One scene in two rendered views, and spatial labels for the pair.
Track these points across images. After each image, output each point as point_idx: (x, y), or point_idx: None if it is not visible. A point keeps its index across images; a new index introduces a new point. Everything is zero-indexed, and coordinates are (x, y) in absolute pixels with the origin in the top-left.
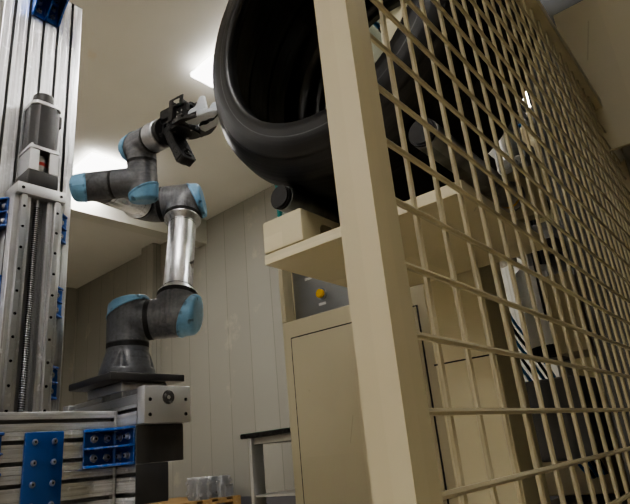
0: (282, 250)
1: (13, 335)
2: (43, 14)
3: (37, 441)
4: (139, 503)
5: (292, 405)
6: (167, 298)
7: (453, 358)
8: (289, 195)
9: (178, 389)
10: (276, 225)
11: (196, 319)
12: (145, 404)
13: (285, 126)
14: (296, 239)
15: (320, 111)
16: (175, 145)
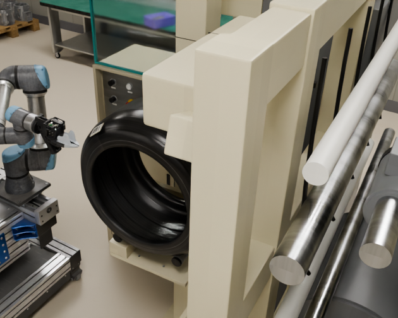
0: (117, 255)
1: None
2: None
3: None
4: (42, 247)
5: None
6: (38, 157)
7: None
8: (121, 240)
9: (52, 204)
10: (115, 247)
11: (55, 162)
12: (40, 219)
13: (122, 233)
14: (124, 257)
15: (138, 241)
16: (49, 146)
